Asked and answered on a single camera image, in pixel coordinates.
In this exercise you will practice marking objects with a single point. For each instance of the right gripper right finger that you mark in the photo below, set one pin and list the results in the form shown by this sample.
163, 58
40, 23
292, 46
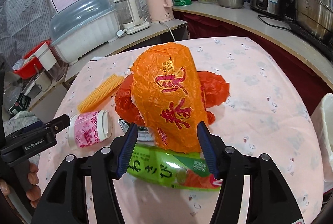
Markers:
271, 199

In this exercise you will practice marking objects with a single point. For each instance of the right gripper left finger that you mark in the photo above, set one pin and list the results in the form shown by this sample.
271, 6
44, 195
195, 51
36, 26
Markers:
64, 198

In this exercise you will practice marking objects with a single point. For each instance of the pink floral paper cup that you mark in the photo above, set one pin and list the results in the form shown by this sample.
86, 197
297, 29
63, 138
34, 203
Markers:
87, 129

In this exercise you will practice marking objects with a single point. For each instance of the green wasabi box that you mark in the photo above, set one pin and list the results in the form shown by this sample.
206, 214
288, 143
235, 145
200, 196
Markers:
172, 169

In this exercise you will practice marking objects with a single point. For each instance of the orange corrugated wrapper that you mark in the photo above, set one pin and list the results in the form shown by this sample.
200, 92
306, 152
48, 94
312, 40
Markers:
99, 94

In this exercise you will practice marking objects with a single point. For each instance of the red-orange plastic bag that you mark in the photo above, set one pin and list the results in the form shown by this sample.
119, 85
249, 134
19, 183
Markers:
214, 86

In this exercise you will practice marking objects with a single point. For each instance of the orange bag with red characters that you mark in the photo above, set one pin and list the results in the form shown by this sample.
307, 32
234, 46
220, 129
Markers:
167, 93

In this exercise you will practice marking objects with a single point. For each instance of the white-lined trash bin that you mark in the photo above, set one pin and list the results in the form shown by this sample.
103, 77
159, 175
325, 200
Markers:
322, 120

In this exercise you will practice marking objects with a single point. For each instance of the red plastic basket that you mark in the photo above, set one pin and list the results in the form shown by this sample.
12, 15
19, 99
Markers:
32, 66

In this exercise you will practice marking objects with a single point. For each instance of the white dish container blue lid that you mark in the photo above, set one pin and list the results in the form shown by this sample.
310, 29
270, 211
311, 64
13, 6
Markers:
82, 27

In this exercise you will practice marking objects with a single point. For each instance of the black induction cooktop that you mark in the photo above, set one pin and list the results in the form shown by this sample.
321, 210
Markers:
323, 46

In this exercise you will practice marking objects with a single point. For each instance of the white glass kettle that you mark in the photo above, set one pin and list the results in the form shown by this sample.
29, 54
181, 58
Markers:
131, 16

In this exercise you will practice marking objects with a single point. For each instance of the large steel steamer pot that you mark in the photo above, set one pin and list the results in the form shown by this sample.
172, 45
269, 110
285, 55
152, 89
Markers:
315, 16

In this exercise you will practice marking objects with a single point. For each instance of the pink electric kettle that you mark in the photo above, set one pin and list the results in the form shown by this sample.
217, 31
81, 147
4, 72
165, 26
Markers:
160, 10

